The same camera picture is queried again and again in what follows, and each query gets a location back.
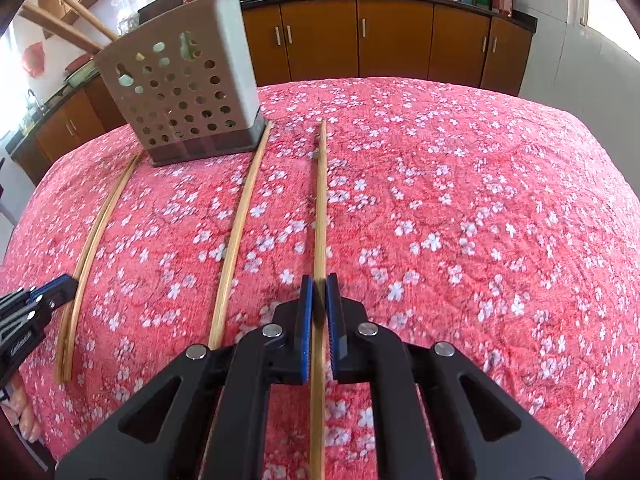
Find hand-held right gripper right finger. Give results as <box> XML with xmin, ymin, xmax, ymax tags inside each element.
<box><xmin>325</xmin><ymin>274</ymin><xmax>586</xmax><ymax>480</ymax></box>

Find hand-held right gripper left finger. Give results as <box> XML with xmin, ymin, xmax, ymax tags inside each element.
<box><xmin>55</xmin><ymin>275</ymin><xmax>315</xmax><ymax>480</ymax></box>

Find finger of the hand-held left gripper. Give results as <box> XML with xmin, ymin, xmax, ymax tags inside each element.
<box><xmin>29</xmin><ymin>274</ymin><xmax>79</xmax><ymax>311</ymax></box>

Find perforated beige utensil holder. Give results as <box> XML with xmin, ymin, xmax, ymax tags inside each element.
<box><xmin>93</xmin><ymin>0</ymin><xmax>271</xmax><ymax>167</ymax></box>

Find person's left hand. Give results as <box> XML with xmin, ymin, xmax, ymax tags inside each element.
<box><xmin>0</xmin><ymin>372</ymin><xmax>42</xmax><ymax>445</ymax></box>

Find stacked bowls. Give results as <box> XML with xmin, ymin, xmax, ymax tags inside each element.
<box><xmin>64</xmin><ymin>55</ymin><xmax>102</xmax><ymax>87</ymax></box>

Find glass jar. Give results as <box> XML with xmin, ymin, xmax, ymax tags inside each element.
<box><xmin>117</xmin><ymin>9</ymin><xmax>142</xmax><ymax>37</ymax></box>

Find dark wooden cutting board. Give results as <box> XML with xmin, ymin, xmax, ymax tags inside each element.
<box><xmin>137</xmin><ymin>0</ymin><xmax>187</xmax><ymax>27</ymax></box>

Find brown base cabinets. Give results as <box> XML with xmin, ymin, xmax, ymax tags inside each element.
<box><xmin>10</xmin><ymin>0</ymin><xmax>538</xmax><ymax>187</ymax></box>

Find large sliding window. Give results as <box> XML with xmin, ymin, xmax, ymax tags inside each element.
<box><xmin>579</xmin><ymin>0</ymin><xmax>640</xmax><ymax>57</ymax></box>

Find red plastic bag on wall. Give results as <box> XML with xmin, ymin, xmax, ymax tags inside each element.
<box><xmin>22</xmin><ymin>42</ymin><xmax>49</xmax><ymax>79</ymax></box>

